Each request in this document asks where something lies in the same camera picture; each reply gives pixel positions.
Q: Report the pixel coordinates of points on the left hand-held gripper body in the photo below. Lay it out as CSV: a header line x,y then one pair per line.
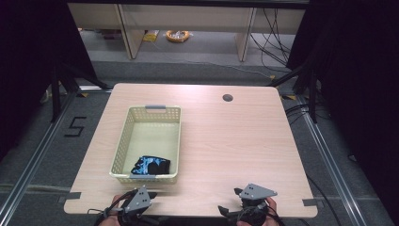
x,y
138,202

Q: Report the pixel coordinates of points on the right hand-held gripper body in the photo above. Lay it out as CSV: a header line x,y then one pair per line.
x,y
255,194

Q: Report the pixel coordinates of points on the person's right hand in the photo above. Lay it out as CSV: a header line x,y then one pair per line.
x,y
273,207

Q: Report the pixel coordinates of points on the light wooden desk frame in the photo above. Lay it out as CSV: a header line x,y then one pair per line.
x,y
188,19

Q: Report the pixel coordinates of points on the black curtain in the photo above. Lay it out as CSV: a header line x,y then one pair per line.
x,y
354,78
31,62

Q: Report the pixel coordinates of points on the grey tape strip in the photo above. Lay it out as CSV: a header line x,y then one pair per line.
x,y
310,202
71,196

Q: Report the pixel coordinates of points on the blue camouflage fingerless glove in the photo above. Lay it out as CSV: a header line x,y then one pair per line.
x,y
142,164

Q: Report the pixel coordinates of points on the black fingerless glove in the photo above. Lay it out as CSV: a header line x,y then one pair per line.
x,y
162,166

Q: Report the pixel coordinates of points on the silver metal floor rail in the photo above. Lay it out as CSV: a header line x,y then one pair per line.
x,y
31,163
329,163

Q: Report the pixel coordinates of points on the black metal stand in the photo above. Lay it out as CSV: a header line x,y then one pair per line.
x,y
56,94
312,94

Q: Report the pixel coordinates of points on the person's left hand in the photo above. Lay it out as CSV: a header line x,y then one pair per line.
x,y
115,199

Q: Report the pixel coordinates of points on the yellow packet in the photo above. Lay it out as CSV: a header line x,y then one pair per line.
x,y
151,36

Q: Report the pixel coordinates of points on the pale yellow plastic basket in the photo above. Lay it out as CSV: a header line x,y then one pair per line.
x,y
150,141

